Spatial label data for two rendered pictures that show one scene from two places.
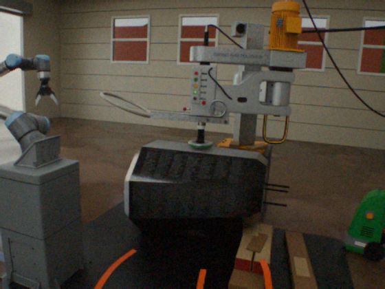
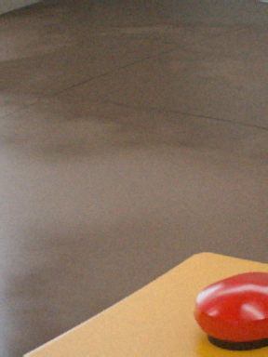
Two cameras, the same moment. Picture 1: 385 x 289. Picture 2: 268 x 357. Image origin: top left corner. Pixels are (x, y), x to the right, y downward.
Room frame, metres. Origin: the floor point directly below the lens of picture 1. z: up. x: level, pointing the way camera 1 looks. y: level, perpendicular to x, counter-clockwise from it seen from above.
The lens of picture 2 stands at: (2.17, 1.89, 1.25)
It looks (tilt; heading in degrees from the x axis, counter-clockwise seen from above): 20 degrees down; 17
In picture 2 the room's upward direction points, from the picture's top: 2 degrees counter-clockwise
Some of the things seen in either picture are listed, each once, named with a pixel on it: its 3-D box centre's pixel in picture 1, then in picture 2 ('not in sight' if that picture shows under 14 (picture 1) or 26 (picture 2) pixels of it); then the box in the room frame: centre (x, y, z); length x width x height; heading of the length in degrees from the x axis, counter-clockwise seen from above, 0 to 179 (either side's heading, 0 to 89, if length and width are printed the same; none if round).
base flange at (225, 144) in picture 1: (243, 144); not in sight; (3.25, -0.56, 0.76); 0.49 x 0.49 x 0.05; 71
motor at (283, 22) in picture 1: (284, 27); not in sight; (2.61, -0.73, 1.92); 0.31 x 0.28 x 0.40; 1
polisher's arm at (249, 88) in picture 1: (248, 96); not in sight; (2.61, -0.46, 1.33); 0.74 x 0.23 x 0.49; 91
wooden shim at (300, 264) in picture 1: (301, 267); not in sight; (1.98, -0.88, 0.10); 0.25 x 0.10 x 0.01; 168
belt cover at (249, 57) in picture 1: (246, 59); not in sight; (2.62, -0.42, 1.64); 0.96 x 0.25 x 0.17; 91
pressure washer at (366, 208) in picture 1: (372, 206); not in sight; (2.42, -1.65, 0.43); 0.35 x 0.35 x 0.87; 56
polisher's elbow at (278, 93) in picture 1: (278, 93); not in sight; (2.62, -0.73, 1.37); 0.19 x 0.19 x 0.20
